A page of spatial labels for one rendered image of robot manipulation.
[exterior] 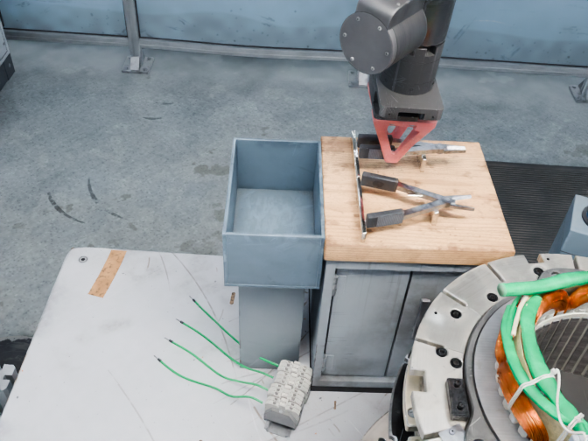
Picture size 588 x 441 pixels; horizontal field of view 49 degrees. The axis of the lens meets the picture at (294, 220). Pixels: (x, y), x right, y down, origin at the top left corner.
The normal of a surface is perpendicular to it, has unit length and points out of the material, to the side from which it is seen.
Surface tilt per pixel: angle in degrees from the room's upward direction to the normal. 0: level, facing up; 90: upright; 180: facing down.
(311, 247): 90
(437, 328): 0
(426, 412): 0
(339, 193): 0
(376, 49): 90
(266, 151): 90
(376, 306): 90
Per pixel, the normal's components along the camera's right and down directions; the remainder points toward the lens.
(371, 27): -0.64, 0.51
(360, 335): 0.00, 0.70
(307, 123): 0.05, -0.72
